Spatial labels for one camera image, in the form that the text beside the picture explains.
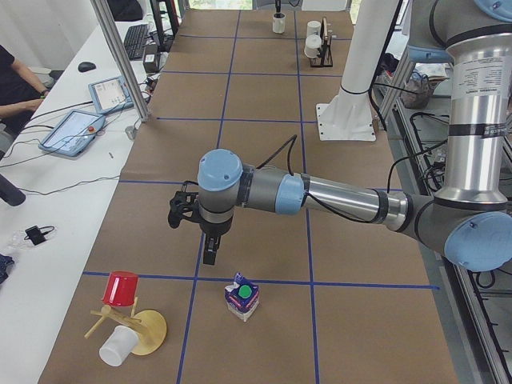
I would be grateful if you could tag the white mug on rack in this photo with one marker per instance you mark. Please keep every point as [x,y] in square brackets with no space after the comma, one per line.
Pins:
[313,28]

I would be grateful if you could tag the aluminium frame post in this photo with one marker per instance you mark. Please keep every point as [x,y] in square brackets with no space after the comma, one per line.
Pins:
[115,44]

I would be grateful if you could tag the white plastic cup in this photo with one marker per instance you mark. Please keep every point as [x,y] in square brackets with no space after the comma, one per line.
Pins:
[118,346]

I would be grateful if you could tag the red plastic cup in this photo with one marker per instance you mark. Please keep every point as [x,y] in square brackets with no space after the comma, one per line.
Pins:
[120,289]

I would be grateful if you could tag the teach pendant tablet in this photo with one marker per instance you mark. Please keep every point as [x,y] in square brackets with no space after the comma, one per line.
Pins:
[110,95]
[73,134]

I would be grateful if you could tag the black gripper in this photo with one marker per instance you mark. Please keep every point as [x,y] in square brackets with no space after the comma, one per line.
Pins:
[214,228]

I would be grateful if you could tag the white handled mug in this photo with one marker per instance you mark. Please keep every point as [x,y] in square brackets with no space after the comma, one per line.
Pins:
[279,23]

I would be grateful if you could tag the wooden cup tree stand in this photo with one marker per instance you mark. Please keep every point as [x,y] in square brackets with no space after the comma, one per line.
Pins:
[150,326]

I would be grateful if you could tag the seated person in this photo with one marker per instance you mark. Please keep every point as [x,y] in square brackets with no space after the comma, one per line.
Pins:
[22,92]

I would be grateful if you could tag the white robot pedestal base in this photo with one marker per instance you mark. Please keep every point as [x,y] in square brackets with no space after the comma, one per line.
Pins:
[348,116]

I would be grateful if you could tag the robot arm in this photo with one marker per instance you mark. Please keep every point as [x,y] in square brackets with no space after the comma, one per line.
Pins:
[466,220]

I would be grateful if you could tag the black wire dish rack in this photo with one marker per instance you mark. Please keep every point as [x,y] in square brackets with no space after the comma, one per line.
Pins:
[325,58]

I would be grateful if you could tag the blue white milk carton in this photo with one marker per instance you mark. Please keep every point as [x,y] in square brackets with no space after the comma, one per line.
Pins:
[242,297]

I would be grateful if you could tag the black keyboard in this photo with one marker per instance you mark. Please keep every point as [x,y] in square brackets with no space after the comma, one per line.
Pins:
[135,41]

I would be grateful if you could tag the far teach pendant tablet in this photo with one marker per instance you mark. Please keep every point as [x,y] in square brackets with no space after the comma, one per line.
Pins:
[110,95]

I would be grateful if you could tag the near teach pendant tablet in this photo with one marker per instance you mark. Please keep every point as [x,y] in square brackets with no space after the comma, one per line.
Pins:
[73,134]

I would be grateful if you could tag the brown paper table cover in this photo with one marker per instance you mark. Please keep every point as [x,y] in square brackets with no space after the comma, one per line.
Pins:
[339,301]

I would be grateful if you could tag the black computer mouse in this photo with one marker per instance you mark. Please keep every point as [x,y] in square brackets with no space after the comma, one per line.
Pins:
[86,66]

